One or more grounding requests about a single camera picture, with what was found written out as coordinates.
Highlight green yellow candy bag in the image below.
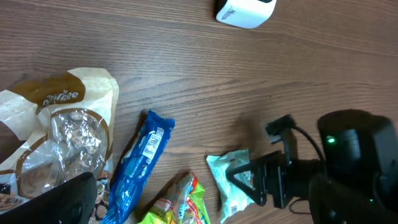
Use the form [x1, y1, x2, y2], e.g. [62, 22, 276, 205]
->
[139, 173, 211, 224]

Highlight beige brown cookie bag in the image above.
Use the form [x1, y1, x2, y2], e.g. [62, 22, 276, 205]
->
[1, 67, 119, 223]

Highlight white barcode scanner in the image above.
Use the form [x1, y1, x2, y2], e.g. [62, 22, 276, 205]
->
[215, 0, 277, 29]

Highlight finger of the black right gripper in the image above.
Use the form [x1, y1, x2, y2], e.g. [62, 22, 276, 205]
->
[227, 175, 267, 206]
[226, 161, 257, 179]

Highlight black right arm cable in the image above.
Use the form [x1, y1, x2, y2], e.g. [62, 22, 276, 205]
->
[287, 124, 327, 215]

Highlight blue cookie pack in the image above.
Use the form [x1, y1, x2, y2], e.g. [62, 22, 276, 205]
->
[101, 110, 175, 224]

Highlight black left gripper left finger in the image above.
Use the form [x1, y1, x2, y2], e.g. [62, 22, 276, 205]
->
[1, 172, 97, 223]

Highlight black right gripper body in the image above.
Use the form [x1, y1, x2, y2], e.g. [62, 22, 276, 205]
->
[248, 151, 311, 209]

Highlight pale green wipes packet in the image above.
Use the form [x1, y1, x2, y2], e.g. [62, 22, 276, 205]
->
[206, 149, 254, 224]

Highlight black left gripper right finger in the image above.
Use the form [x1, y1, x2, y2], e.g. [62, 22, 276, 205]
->
[308, 174, 397, 224]

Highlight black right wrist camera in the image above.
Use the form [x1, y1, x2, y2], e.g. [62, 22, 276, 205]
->
[264, 114, 298, 166]

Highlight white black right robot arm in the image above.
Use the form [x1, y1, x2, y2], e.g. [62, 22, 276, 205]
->
[226, 109, 397, 223]

